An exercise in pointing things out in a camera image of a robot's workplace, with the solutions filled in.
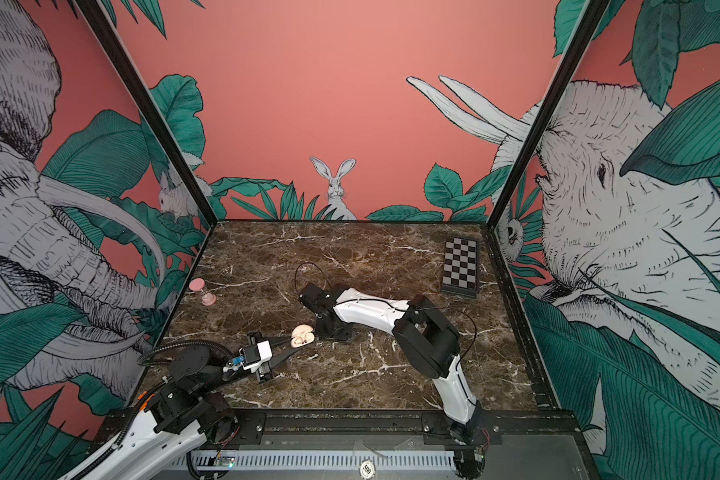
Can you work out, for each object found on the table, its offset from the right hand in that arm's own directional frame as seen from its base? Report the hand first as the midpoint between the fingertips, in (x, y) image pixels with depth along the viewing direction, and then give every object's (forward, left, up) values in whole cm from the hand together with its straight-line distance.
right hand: (324, 338), depth 86 cm
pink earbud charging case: (-10, 0, +25) cm, 27 cm away
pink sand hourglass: (+14, +40, +7) cm, 43 cm away
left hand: (-10, +1, +23) cm, 25 cm away
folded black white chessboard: (+24, -45, 0) cm, 51 cm away
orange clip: (-23, +27, +25) cm, 43 cm away
